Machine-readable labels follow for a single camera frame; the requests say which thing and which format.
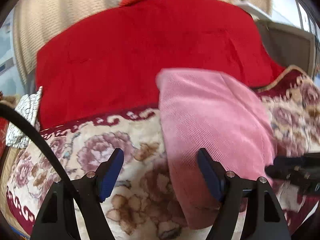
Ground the pink corduroy zip jacket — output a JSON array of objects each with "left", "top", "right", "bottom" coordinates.
[{"left": 157, "top": 68, "right": 276, "bottom": 229}]

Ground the floral plush seat blanket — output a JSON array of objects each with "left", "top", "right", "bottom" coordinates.
[{"left": 1, "top": 66, "right": 319, "bottom": 239}]

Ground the white crackle pattern pillow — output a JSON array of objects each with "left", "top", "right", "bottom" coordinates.
[{"left": 5, "top": 86, "right": 43, "bottom": 149}]

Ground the red sofa throw blanket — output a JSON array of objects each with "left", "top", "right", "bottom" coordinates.
[{"left": 36, "top": 0, "right": 283, "bottom": 129}]

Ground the beige dotted curtain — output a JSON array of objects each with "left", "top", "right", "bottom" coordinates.
[{"left": 12, "top": 0, "right": 272, "bottom": 84}]

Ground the black cable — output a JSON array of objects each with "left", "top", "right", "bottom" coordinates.
[{"left": 0, "top": 103, "right": 83, "bottom": 240}]

